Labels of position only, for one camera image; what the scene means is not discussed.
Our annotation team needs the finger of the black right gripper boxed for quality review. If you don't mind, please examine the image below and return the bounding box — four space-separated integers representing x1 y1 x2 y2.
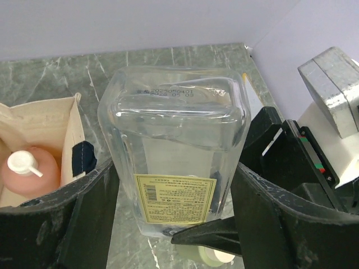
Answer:
171 216 242 257

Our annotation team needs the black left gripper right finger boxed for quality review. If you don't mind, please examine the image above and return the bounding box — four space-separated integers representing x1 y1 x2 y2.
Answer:
231 163 358 268

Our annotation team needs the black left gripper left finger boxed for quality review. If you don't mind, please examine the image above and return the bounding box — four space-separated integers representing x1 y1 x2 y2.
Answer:
1 159 119 268

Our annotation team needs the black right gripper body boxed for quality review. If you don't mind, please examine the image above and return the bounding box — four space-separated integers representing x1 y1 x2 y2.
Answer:
240 106 348 212

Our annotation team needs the pink liquid bottle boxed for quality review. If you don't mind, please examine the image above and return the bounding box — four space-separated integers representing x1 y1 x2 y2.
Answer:
1 147 61 199

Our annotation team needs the clear square bottle black cap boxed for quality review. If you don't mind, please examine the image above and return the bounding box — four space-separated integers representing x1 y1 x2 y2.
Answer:
98 66 251 237

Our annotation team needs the beige canvas tote bag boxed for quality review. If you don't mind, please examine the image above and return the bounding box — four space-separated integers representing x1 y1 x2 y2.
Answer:
0 94 98 208

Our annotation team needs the pale green bottle cream cap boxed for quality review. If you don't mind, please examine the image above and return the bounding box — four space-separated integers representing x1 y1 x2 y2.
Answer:
175 245 235 267

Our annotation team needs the yellow-framed small whiteboard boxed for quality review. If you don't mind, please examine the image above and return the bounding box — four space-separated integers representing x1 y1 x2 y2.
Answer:
242 73 253 90

